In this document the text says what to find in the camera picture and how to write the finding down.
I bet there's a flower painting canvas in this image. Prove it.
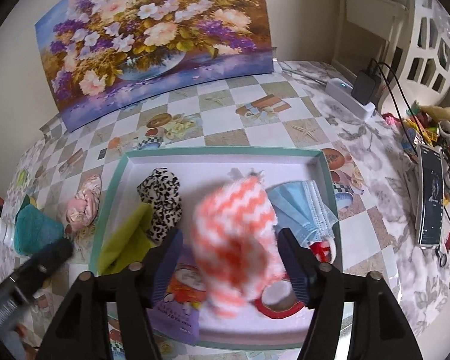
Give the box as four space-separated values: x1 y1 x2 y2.
35 0 273 131

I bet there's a green microfiber cloth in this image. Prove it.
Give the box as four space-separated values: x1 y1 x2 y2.
97 203 155 275

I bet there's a white power strip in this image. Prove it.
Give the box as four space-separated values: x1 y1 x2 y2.
325 78 376 121

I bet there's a blue face mask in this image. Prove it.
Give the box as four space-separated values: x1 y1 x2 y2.
266 180 338 246

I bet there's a checkered tablecloth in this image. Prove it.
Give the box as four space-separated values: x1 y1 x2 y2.
0 59 403 360

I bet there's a white wooden chair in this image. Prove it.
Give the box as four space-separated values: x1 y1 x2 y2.
331 0 450 116

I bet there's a grey floral tablecloth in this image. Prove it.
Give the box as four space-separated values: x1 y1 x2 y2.
277 59 450 338

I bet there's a black power adapter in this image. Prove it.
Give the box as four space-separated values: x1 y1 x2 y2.
351 70 381 106

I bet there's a white pill bottle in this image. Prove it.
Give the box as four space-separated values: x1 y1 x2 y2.
0 218 15 249

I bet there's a pink white fuzzy sock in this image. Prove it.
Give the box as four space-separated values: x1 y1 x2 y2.
190 174 285 319

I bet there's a smartphone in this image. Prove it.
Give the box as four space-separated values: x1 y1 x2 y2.
415 145 444 248

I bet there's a teal plastic treasure box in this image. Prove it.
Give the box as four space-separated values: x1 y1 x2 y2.
13 205 64 256

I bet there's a white tray teal rim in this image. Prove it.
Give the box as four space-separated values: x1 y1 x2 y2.
89 146 337 350

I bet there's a red tape roll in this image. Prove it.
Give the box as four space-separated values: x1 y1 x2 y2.
253 278 305 320

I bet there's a leopard print scrunchie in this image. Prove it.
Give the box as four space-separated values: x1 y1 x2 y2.
137 167 183 245

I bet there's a small green packet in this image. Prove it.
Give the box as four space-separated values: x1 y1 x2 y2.
17 169 27 185

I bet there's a green yellow sponge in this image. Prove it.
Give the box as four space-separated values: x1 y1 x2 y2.
19 194 37 211

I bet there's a purple baby wipes pack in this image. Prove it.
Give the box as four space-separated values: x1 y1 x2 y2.
148 249 206 345

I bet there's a pink floral scrunchie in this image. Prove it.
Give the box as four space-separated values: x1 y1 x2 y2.
65 175 102 234

